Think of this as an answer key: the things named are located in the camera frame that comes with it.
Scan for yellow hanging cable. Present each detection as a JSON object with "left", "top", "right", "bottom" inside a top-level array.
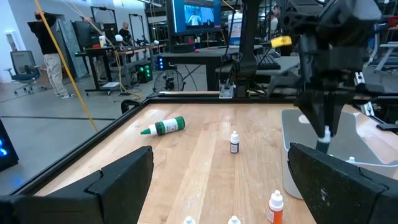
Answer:
[{"left": 33, "top": 0, "right": 100, "bottom": 134}]

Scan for white plastic storage bin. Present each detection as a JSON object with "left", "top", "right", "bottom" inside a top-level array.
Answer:
[{"left": 280, "top": 108, "right": 398, "bottom": 200}]

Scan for grey office chair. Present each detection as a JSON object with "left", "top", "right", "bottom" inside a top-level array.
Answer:
[{"left": 4, "top": 50, "right": 48, "bottom": 96}]

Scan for yellow cable tag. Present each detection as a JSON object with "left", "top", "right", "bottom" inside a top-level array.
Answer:
[{"left": 270, "top": 35, "right": 293, "bottom": 49}]

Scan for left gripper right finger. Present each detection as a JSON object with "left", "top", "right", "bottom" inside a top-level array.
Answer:
[{"left": 287, "top": 142, "right": 398, "bottom": 224}]

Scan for large display screen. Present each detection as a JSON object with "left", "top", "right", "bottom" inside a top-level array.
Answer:
[{"left": 166, "top": 0, "right": 223, "bottom": 35}]

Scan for black desk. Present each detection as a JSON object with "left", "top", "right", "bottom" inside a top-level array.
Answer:
[{"left": 160, "top": 46, "right": 265, "bottom": 91}]

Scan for small dark food coloring bottle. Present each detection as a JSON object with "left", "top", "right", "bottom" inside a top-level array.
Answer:
[
  {"left": 229, "top": 130, "right": 241, "bottom": 154},
  {"left": 315, "top": 126, "right": 332, "bottom": 154}
]

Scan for computer tower blue lights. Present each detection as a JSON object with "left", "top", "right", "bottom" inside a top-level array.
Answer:
[{"left": 0, "top": 119, "right": 20, "bottom": 172}]

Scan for large green food coloring bottle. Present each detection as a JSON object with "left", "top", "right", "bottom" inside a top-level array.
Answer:
[{"left": 139, "top": 116, "right": 187, "bottom": 137}]

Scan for black aluminium table frame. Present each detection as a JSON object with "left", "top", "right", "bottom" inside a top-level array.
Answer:
[{"left": 12, "top": 90, "right": 398, "bottom": 197}]

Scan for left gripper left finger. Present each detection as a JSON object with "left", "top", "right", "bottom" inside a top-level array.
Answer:
[{"left": 52, "top": 145, "right": 155, "bottom": 224}]

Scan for black floor fan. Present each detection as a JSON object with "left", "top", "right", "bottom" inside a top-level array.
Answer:
[{"left": 152, "top": 68, "right": 185, "bottom": 94}]

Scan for silver aluminium bracket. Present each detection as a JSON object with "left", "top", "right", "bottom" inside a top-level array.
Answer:
[{"left": 218, "top": 78, "right": 236, "bottom": 100}]

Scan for wooden workbench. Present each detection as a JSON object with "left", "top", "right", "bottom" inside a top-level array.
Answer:
[{"left": 75, "top": 44, "right": 167, "bottom": 96}]

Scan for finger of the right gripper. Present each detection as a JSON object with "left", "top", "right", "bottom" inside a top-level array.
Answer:
[
  {"left": 325, "top": 92, "right": 346, "bottom": 138},
  {"left": 296, "top": 91, "right": 328, "bottom": 140}
]

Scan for person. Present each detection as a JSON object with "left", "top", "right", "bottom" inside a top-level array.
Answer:
[
  {"left": 118, "top": 21, "right": 134, "bottom": 47},
  {"left": 267, "top": 3, "right": 281, "bottom": 32},
  {"left": 27, "top": 9, "right": 78, "bottom": 100}
]

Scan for computer tower green lights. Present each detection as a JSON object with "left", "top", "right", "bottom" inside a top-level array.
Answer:
[{"left": 135, "top": 60, "right": 154, "bottom": 84}]

